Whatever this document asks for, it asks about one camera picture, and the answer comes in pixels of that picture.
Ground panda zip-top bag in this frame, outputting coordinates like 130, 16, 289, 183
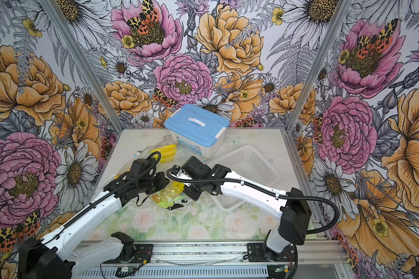
151, 181, 189, 210

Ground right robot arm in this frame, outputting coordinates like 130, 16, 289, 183
166, 156, 341, 262

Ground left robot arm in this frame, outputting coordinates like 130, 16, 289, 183
17, 151, 169, 279

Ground yellow banana bunch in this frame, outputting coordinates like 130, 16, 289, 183
158, 144, 177, 163

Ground white plastic basket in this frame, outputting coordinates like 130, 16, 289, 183
209, 145, 279, 213

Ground blue lid storage box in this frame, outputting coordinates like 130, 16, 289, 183
164, 104, 230, 159

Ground metal wire tongs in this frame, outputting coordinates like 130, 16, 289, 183
137, 135, 171, 153

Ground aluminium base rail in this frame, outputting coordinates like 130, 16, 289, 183
66, 239, 354, 279

